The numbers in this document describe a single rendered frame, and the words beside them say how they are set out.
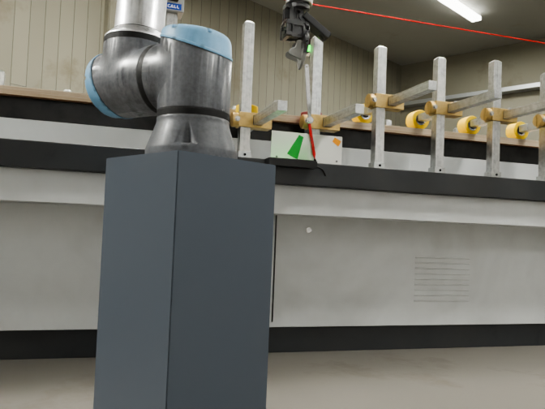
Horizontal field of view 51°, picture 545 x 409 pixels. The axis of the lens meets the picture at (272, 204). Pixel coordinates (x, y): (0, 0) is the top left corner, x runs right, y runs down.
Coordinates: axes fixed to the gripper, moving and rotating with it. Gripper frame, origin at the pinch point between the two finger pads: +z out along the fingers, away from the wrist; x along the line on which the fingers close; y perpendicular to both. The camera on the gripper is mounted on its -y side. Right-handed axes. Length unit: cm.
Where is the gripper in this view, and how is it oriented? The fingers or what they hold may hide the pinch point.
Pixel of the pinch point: (302, 66)
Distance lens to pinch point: 197.0
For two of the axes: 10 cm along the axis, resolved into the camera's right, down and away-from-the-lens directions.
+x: 3.0, -0.3, -9.5
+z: -0.5, 10.0, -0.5
